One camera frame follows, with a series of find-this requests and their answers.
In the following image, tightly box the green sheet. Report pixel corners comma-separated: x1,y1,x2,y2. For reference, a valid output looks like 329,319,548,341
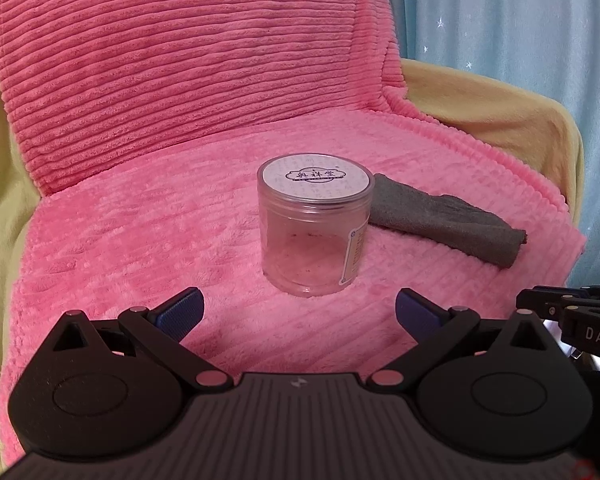
0,0,51,476

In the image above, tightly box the grey cloth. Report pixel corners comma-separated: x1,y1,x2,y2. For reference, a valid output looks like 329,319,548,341
367,173,527,269

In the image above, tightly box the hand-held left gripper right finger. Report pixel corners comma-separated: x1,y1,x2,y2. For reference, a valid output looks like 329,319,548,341
367,287,549,392

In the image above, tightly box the pink ribbed blanket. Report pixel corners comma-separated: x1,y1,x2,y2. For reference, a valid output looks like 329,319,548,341
0,0,588,466

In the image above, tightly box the clear plastic jar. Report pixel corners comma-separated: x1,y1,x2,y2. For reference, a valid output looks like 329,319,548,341
256,154,376,297

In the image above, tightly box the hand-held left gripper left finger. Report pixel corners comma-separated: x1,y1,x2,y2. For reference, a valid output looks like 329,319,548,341
52,287,234,392

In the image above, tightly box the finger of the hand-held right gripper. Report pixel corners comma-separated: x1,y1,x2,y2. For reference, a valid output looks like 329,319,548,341
516,285,600,310
544,298,600,322

